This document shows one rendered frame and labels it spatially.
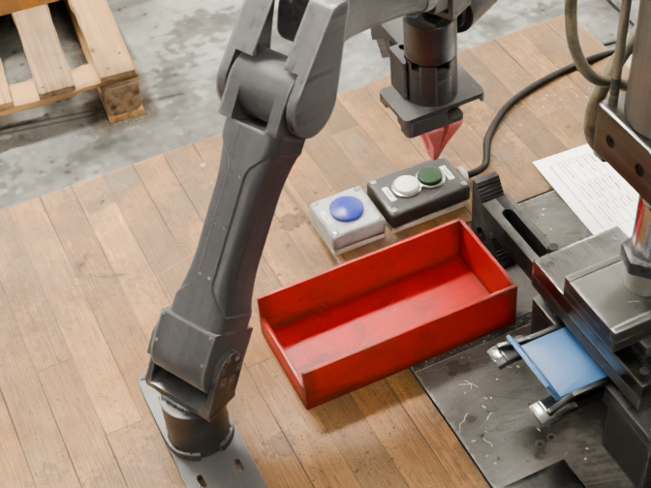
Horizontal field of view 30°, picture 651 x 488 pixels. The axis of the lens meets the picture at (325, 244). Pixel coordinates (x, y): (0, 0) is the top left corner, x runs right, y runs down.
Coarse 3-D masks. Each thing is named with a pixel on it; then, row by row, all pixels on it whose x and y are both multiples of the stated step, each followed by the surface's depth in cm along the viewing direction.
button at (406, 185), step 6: (396, 180) 144; (402, 180) 144; (408, 180) 143; (414, 180) 143; (396, 186) 143; (402, 186) 143; (408, 186) 143; (414, 186) 143; (402, 192) 142; (408, 192) 142; (414, 192) 143
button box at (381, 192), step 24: (552, 72) 161; (408, 168) 146; (456, 168) 146; (480, 168) 148; (384, 192) 143; (432, 192) 143; (456, 192) 143; (384, 216) 143; (408, 216) 142; (432, 216) 144
